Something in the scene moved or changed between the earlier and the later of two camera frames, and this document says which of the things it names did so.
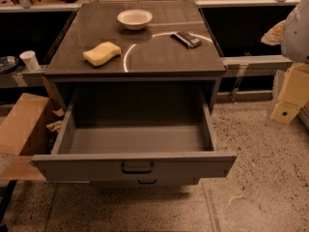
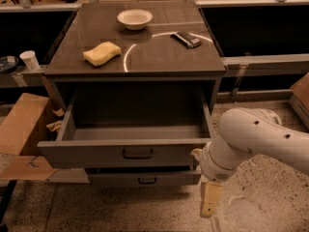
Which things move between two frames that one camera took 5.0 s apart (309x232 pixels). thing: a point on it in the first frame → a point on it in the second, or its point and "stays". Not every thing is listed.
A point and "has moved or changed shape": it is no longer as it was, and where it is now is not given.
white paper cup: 29,58 stays
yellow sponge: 102,53 stays
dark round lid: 8,63 stays
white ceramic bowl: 135,19 stays
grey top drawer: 135,135 has moved or changed shape
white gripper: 296,38 → 212,167
